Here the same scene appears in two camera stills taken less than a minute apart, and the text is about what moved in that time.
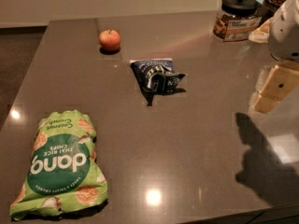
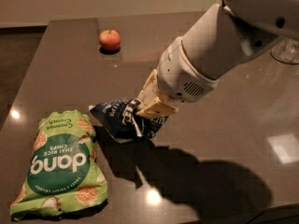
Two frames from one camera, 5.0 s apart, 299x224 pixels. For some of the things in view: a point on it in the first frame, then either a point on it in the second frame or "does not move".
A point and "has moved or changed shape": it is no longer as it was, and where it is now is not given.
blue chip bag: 156,76 has moved or changed shape
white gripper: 286,36 -> 177,75
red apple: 109,39 does not move
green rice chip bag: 63,175 does not move
